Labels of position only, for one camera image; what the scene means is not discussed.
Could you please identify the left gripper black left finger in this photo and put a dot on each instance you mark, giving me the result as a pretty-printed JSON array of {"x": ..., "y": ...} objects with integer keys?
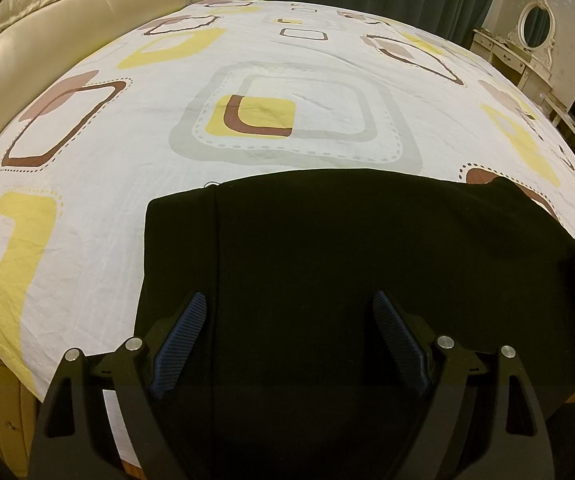
[{"x": 74, "y": 437}]

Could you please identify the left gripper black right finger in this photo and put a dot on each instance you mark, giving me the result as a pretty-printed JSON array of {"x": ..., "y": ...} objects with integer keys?
[{"x": 464, "y": 414}]

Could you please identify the black pants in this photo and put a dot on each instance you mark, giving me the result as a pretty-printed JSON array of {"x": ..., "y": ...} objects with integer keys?
[{"x": 289, "y": 378}]

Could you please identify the patterned white bed sheet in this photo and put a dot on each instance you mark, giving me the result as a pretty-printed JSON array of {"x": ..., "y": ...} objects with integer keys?
[{"x": 223, "y": 91}]

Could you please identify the white dressing table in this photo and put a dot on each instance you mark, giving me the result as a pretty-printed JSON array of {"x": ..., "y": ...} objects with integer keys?
[{"x": 518, "y": 65}]

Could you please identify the white oval vanity mirror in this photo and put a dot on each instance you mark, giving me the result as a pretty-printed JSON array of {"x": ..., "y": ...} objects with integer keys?
[{"x": 535, "y": 30}]

